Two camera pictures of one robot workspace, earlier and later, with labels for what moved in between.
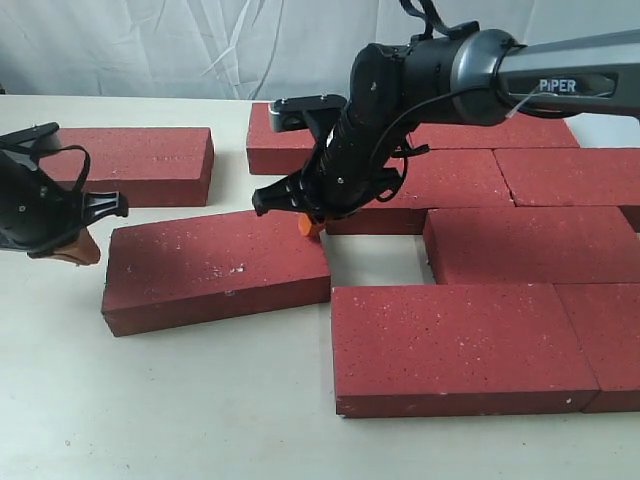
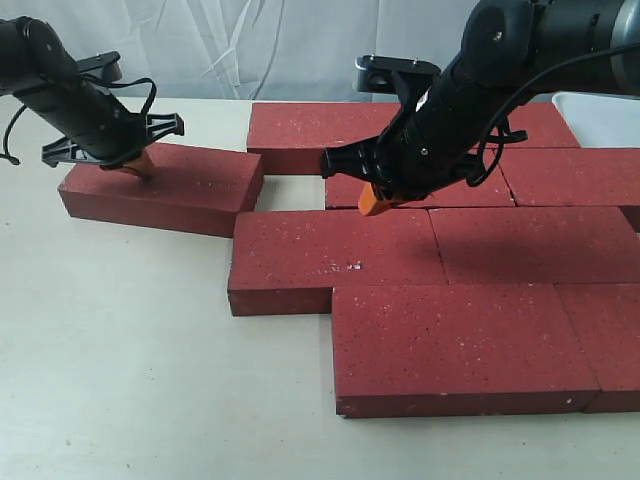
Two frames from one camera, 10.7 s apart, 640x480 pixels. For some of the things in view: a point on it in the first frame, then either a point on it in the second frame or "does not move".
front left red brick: (435, 350) does not move
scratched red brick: (171, 274) → (287, 262)
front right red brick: (606, 318) does not move
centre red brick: (531, 245) does not move
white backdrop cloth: (246, 50) does not move
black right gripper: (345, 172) → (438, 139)
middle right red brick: (570, 176) does not move
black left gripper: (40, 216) → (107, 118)
